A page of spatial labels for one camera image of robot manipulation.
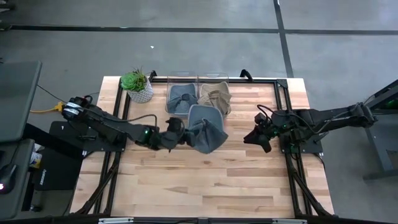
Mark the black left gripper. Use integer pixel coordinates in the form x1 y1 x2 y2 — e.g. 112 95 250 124
153 123 196 152

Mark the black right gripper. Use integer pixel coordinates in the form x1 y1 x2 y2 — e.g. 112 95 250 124
243 116 282 154

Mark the dark grey cap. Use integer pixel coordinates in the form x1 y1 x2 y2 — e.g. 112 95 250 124
185 104 229 155

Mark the blue-grey cap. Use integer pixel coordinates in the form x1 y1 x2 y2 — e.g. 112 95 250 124
167 83 198 115

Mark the khaki cloth hat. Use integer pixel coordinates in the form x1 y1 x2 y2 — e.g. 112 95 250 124
198 82 233 116

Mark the clear plastic bin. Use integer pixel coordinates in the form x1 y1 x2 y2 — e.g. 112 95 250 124
165 71 200 118
197 72 233 119

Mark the white patterned plant pot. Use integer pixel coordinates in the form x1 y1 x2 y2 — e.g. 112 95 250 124
126 80 154 105

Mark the green succulent plant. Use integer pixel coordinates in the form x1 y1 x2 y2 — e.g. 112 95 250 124
120 66 148 93

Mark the black metal stand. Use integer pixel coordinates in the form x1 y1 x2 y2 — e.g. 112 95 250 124
362 78 398 182

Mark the black box white lettering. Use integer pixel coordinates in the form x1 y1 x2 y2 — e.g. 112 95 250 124
33 146 84 192

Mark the dark grey desk top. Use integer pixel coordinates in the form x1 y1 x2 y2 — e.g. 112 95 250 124
0 60 43 144

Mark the black computer mouse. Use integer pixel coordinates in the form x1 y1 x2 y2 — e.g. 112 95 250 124
0 163 17 195

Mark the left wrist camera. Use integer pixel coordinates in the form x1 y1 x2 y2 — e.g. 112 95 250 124
165 117 185 133

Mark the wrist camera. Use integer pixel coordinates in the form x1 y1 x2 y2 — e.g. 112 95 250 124
254 112 269 126
165 117 185 133

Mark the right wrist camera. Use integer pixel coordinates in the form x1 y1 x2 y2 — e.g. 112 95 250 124
254 112 269 126

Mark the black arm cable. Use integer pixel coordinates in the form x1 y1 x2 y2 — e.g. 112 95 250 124
123 113 159 129

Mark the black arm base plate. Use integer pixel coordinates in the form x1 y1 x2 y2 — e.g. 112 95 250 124
277 128 325 156
49 120 129 154

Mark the black aluminium table frame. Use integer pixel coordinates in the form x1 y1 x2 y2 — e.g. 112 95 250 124
70 70 335 219

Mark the silver bracket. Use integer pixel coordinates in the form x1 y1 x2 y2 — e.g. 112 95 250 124
272 218 308 224
98 217 135 224

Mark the yellow cable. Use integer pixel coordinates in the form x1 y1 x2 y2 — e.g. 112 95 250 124
29 101 65 114

